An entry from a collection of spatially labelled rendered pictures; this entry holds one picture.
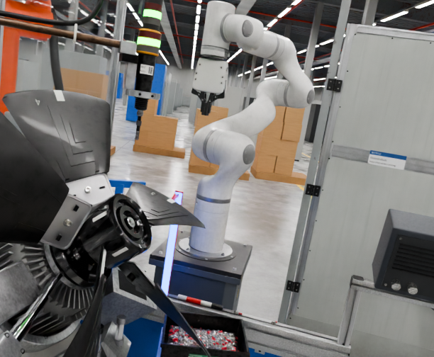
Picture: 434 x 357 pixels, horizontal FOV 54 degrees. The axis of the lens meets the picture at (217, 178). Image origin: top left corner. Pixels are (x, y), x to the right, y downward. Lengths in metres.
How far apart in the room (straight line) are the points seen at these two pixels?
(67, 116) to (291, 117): 8.10
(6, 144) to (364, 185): 2.21
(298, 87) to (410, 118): 1.16
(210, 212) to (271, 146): 7.53
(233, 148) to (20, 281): 0.78
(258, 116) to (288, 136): 7.44
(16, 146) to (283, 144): 8.40
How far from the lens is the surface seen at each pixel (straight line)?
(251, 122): 1.49
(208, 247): 1.45
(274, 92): 1.65
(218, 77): 1.32
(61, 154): 0.89
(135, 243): 0.77
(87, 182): 0.86
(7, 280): 0.78
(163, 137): 10.03
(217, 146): 1.37
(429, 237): 1.16
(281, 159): 9.00
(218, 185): 1.39
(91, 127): 0.94
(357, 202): 2.65
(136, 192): 1.10
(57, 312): 0.85
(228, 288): 1.41
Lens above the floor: 1.46
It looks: 10 degrees down
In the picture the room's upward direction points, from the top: 9 degrees clockwise
